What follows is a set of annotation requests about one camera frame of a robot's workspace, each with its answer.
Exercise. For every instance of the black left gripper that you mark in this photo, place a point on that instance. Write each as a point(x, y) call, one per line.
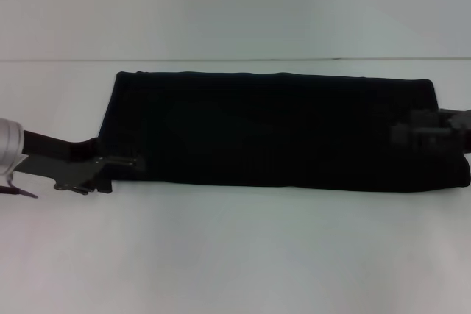
point(55, 167)

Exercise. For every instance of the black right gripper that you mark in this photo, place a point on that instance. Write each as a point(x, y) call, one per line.
point(460, 130)

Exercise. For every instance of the black shirt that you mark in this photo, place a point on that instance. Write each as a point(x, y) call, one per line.
point(276, 130)

